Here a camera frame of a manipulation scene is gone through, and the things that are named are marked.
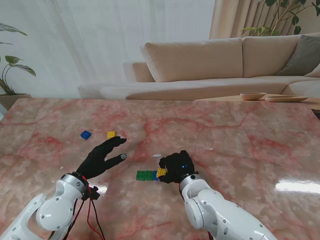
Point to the beige sofa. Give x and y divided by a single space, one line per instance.
195 62

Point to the beige plant pot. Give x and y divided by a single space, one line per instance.
12 101

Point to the flat wooden plate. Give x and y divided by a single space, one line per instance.
286 99

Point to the blue toy brick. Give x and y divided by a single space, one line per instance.
85 135
155 177

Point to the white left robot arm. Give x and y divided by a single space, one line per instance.
50 212

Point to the variegated leafy house plant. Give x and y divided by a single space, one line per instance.
23 69

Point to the white paper scrap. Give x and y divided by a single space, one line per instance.
155 155

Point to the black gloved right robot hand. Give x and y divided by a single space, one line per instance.
180 165

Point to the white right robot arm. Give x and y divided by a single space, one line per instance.
220 212

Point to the light wooden coffee table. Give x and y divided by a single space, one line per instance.
220 98

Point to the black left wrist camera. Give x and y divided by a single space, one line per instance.
93 193

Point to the wooden bowl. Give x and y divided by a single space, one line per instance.
253 96

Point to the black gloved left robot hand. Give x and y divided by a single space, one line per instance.
96 161

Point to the grey sofa cushion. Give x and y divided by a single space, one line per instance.
302 57

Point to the beige curtain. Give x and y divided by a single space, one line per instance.
225 17

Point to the green toy brick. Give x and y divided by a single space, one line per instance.
149 175
140 175

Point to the yellow toy brick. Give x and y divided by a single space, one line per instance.
161 172
111 134

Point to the dark green leafy tree plant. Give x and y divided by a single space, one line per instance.
260 31

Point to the sheer white curtain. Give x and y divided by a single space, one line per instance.
100 37

